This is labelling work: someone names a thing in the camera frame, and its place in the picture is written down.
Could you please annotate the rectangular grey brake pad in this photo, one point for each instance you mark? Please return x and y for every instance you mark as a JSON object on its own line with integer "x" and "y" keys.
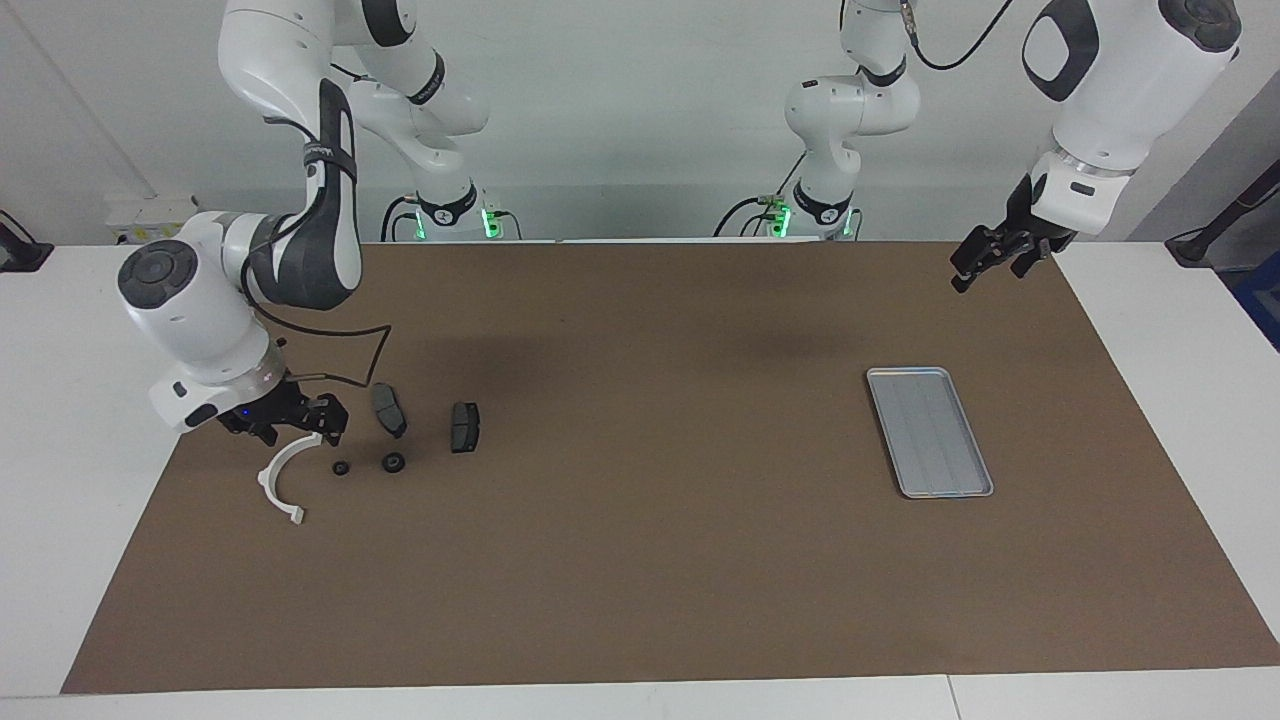
{"x": 464, "y": 427}

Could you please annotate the white semicircular bracket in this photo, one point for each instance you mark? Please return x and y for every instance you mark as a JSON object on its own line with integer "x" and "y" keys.
{"x": 268, "y": 482}

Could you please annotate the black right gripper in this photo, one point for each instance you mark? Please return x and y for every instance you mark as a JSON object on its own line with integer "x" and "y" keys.
{"x": 290, "y": 410}

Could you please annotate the brown table mat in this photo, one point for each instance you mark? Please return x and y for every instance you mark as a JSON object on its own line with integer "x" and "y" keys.
{"x": 650, "y": 550}

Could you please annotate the black stand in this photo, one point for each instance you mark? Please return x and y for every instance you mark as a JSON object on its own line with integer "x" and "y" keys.
{"x": 1215, "y": 225}

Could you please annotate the silver metal tray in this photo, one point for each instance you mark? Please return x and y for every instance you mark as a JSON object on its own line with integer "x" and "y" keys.
{"x": 930, "y": 435}

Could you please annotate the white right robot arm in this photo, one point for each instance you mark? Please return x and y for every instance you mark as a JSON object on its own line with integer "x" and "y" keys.
{"x": 190, "y": 300}

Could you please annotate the black table clamp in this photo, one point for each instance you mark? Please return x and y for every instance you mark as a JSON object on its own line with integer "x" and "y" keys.
{"x": 22, "y": 250}

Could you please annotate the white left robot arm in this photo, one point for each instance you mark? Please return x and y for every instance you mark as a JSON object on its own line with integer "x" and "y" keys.
{"x": 1130, "y": 90}

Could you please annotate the blue box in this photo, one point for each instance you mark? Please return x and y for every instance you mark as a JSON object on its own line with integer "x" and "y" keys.
{"x": 1262, "y": 300}

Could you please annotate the large black bearing gear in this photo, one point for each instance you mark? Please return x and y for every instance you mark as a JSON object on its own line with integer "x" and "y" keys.
{"x": 394, "y": 461}

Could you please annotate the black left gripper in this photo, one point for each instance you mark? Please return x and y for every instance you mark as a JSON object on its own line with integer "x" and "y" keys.
{"x": 1020, "y": 232}

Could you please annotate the curved grey brake pad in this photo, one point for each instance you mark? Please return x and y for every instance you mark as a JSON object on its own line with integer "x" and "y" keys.
{"x": 388, "y": 410}

